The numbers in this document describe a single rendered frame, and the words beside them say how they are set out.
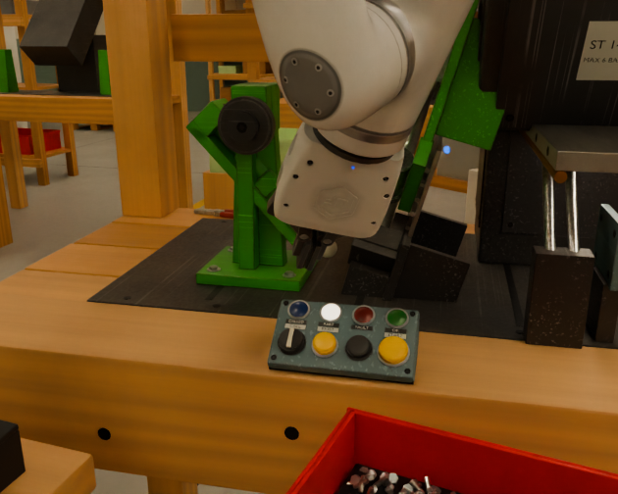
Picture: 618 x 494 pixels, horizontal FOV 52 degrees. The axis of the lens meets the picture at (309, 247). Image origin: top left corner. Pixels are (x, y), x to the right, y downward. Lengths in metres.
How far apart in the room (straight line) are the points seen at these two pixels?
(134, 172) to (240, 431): 0.75
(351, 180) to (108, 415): 0.39
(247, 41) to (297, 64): 0.90
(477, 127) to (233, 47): 0.65
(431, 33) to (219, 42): 0.91
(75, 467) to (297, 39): 0.44
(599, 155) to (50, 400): 0.63
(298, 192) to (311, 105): 0.16
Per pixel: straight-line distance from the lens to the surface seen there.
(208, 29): 1.34
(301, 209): 0.57
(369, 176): 0.55
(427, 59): 0.46
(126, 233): 1.25
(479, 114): 0.81
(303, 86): 0.41
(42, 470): 0.67
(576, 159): 0.63
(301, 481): 0.49
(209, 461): 0.75
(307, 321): 0.68
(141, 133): 1.31
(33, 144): 6.10
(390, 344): 0.65
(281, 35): 0.41
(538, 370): 0.71
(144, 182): 1.33
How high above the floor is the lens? 1.23
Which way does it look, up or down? 18 degrees down
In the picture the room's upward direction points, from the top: straight up
